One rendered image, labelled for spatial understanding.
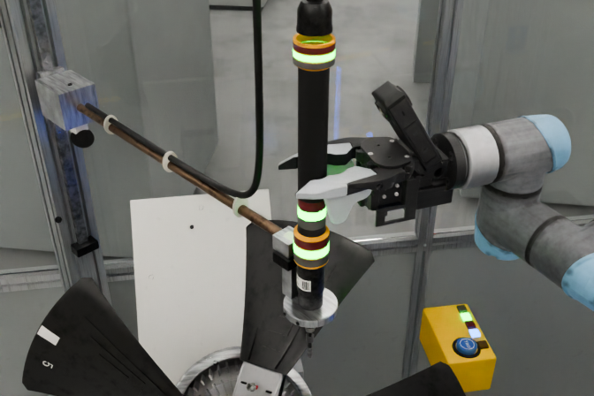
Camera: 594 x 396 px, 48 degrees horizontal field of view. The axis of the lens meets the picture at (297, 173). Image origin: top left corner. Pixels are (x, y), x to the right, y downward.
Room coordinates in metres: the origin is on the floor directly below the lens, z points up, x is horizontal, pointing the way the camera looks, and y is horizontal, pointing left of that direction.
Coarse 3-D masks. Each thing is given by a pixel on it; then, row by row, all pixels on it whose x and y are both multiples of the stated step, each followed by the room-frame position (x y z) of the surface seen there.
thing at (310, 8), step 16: (304, 0) 0.65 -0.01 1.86; (320, 0) 0.65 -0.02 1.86; (304, 16) 0.64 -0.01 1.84; (320, 16) 0.64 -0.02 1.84; (304, 32) 0.64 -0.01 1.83; (320, 32) 0.63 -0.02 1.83; (304, 272) 0.64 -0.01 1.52; (320, 272) 0.64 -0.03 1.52; (304, 288) 0.64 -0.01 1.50; (320, 288) 0.64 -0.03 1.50; (304, 304) 0.64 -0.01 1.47; (320, 304) 0.64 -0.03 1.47
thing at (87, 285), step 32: (96, 288) 0.73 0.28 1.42; (64, 320) 0.72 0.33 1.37; (96, 320) 0.71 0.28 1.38; (32, 352) 0.71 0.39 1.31; (64, 352) 0.70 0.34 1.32; (96, 352) 0.69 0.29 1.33; (128, 352) 0.68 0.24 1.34; (32, 384) 0.70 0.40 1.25; (64, 384) 0.70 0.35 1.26; (96, 384) 0.69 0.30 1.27; (128, 384) 0.67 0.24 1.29; (160, 384) 0.66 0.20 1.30
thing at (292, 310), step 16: (272, 240) 0.68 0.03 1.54; (288, 240) 0.67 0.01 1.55; (272, 256) 0.67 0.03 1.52; (288, 256) 0.66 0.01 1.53; (288, 272) 0.66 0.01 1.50; (288, 288) 0.66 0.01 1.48; (288, 304) 0.65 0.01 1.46; (336, 304) 0.65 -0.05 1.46; (304, 320) 0.62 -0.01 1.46; (320, 320) 0.62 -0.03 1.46
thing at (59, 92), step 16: (48, 80) 1.10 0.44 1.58; (64, 80) 1.10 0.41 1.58; (80, 80) 1.10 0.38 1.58; (48, 96) 1.08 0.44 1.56; (64, 96) 1.05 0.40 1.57; (80, 96) 1.07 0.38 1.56; (96, 96) 1.09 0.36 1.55; (48, 112) 1.09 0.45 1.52; (64, 112) 1.05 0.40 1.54; (80, 112) 1.07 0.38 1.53; (64, 128) 1.05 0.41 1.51
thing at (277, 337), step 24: (264, 240) 0.88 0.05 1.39; (336, 240) 0.83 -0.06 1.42; (264, 264) 0.84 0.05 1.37; (336, 264) 0.80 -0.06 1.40; (360, 264) 0.79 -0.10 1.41; (264, 288) 0.81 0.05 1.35; (336, 288) 0.77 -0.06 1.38; (264, 312) 0.78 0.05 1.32; (264, 336) 0.75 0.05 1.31; (288, 336) 0.73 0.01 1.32; (264, 360) 0.72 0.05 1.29; (288, 360) 0.70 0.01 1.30
